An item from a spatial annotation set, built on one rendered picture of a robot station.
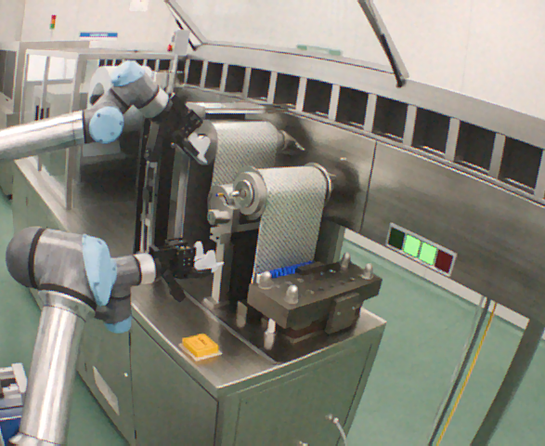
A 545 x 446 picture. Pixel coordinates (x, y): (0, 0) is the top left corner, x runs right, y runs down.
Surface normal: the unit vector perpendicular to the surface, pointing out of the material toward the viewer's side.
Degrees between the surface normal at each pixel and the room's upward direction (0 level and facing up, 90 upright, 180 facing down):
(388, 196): 90
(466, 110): 90
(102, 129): 90
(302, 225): 90
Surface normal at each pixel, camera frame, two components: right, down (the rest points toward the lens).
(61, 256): 0.04, -0.44
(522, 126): -0.75, 0.11
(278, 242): 0.65, 0.34
